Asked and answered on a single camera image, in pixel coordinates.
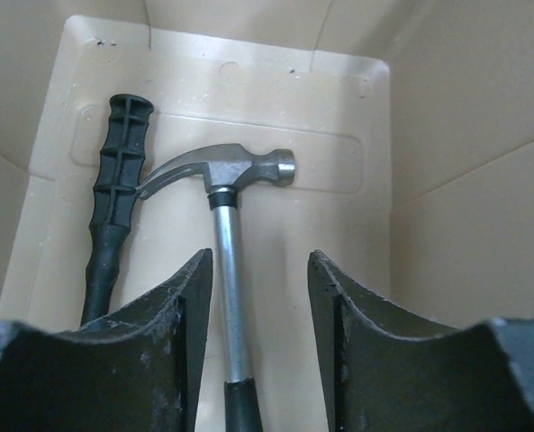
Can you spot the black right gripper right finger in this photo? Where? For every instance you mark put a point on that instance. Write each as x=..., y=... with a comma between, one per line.
x=384, y=368

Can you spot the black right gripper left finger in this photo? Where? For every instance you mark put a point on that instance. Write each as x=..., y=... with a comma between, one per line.
x=136, y=369

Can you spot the black handled claw hammer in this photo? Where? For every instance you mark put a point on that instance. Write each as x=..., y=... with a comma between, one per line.
x=227, y=169

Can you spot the black rubber mallet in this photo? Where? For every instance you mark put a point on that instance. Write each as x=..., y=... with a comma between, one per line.
x=121, y=159

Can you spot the tan plastic tool box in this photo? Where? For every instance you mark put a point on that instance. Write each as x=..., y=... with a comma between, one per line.
x=412, y=123

